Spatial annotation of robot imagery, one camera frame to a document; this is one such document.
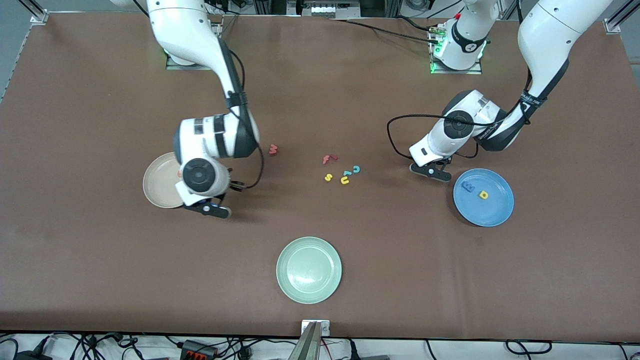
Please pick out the brown table cover mat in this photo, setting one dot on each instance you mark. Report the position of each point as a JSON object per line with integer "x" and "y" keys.
{"x": 100, "y": 280}

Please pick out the blue letter e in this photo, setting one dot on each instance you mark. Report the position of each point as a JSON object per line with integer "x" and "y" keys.
{"x": 469, "y": 186}

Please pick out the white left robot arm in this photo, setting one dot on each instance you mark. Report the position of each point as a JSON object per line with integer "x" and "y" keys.
{"x": 550, "y": 30}

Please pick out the aluminium frame profile with bracket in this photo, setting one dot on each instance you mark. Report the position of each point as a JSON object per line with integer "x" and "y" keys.
{"x": 37, "y": 17}

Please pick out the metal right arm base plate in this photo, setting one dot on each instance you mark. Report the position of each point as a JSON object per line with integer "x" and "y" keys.
{"x": 172, "y": 66}

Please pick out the slanted aluminium frame profile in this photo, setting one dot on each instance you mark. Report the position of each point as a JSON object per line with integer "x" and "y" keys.
{"x": 507, "y": 9}

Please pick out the black power adapter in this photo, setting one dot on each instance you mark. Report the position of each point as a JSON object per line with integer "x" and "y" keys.
{"x": 32, "y": 356}

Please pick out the metal corner bracket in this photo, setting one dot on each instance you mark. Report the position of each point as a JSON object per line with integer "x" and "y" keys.
{"x": 612, "y": 26}

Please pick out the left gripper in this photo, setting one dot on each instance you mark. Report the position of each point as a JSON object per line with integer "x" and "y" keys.
{"x": 442, "y": 162}

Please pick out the grey terminal block device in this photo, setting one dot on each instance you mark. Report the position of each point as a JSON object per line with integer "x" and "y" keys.
{"x": 330, "y": 10}

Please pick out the black plug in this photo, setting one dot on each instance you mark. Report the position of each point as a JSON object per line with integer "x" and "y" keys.
{"x": 352, "y": 350}

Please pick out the black orange power strip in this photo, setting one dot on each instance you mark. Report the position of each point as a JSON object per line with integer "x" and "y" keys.
{"x": 197, "y": 350}

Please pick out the blue round plate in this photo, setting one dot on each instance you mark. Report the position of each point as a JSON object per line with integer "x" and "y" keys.
{"x": 483, "y": 210}

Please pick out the beige round plate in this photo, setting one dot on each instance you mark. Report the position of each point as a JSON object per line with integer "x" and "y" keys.
{"x": 157, "y": 182}

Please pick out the pale green round plate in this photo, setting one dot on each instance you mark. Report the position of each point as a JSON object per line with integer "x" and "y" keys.
{"x": 309, "y": 270}

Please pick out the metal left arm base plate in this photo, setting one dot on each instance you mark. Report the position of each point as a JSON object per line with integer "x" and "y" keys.
{"x": 475, "y": 71}

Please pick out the red letter w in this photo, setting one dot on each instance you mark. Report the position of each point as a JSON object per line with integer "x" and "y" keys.
{"x": 273, "y": 149}

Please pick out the small metal clamp bracket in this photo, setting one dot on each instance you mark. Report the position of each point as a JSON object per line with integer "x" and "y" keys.
{"x": 325, "y": 327}

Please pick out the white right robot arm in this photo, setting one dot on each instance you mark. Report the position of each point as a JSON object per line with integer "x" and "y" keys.
{"x": 180, "y": 30}

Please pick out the grey aluminium camera pole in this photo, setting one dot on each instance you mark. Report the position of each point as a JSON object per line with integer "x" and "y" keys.
{"x": 306, "y": 347}

